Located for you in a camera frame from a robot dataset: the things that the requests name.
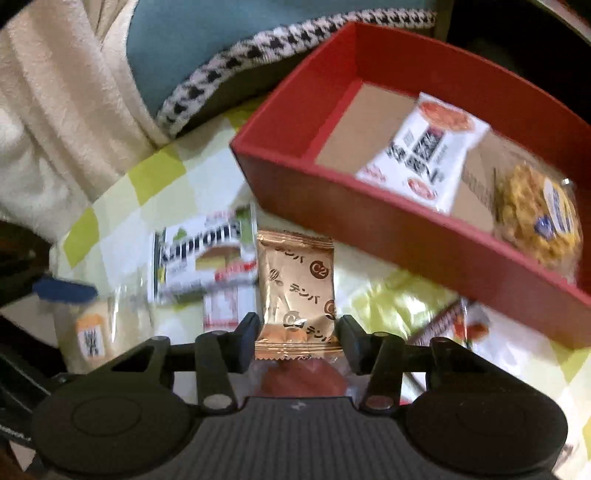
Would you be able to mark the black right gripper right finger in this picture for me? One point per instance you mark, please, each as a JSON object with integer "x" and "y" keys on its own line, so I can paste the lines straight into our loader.
{"x": 379, "y": 357}

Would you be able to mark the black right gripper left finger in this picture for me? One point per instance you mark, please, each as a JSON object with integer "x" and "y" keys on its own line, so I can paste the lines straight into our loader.
{"x": 219, "y": 354}

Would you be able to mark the gold foil snack packet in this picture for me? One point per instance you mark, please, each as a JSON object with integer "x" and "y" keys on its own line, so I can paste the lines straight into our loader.
{"x": 296, "y": 281}

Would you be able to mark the clear bag steamed cake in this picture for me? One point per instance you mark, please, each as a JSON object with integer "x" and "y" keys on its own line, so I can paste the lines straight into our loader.
{"x": 92, "y": 328}

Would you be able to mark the red white barcode snack packet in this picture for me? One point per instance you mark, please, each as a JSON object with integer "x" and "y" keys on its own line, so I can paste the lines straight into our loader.
{"x": 225, "y": 308}

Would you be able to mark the red round snack packet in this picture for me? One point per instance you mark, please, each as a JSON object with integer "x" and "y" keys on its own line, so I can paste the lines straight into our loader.
{"x": 303, "y": 379}

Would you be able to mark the white red jujube snack packet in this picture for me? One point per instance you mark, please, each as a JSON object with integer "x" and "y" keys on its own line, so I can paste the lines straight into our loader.
{"x": 464, "y": 322}

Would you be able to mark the Kapron wafer packet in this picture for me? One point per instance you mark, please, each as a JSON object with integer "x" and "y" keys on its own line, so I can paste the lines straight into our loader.
{"x": 203, "y": 254}

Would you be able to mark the green white checkered tablecloth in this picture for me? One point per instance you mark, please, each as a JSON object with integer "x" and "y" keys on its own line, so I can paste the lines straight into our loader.
{"x": 109, "y": 246}

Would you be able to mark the clear bag cornflake cookie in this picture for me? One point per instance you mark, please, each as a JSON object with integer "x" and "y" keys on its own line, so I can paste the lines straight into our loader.
{"x": 536, "y": 213}

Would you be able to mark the cream fleece blanket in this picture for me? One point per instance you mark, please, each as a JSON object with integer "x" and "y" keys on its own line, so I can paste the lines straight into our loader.
{"x": 72, "y": 119}

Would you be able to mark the teal houndstooth-trimmed sofa cover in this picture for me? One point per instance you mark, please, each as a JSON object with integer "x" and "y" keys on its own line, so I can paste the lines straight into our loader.
{"x": 191, "y": 60}

